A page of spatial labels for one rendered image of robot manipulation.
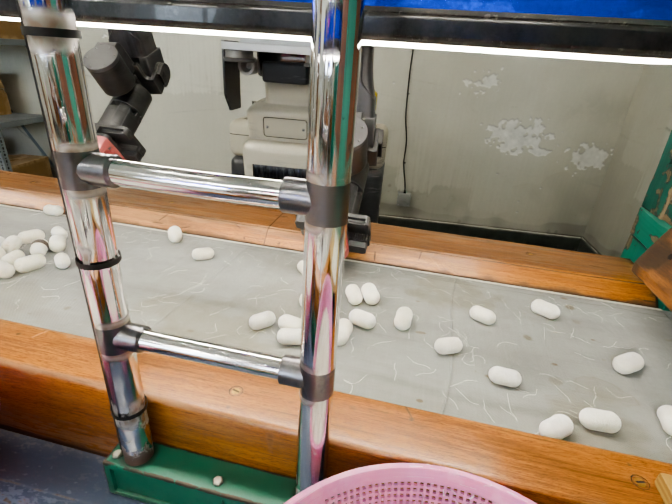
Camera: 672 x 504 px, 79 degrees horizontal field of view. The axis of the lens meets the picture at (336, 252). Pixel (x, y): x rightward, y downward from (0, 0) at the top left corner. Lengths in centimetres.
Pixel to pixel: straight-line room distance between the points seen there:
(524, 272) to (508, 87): 199
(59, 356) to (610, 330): 61
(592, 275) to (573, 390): 25
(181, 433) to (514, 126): 243
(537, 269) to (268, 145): 76
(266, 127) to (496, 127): 168
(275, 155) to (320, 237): 94
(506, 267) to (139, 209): 62
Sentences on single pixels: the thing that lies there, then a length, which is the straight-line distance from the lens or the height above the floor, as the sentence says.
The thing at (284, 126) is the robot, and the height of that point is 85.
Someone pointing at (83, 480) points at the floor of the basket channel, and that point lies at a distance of 47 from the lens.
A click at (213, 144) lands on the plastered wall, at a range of 282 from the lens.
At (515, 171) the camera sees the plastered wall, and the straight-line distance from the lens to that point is 268.
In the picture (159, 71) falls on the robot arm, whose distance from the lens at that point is 88.
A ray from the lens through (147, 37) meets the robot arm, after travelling 89.
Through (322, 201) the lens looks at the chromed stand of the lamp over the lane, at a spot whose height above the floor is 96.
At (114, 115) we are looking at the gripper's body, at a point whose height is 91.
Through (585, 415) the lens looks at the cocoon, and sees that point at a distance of 45.
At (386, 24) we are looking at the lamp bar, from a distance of 32.
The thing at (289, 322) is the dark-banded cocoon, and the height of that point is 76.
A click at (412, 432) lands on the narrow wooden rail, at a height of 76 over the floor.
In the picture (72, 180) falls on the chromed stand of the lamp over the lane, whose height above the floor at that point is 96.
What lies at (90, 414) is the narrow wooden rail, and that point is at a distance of 45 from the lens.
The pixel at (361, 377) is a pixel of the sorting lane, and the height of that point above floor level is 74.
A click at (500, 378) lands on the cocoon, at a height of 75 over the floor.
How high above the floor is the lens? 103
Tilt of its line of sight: 26 degrees down
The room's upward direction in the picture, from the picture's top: 4 degrees clockwise
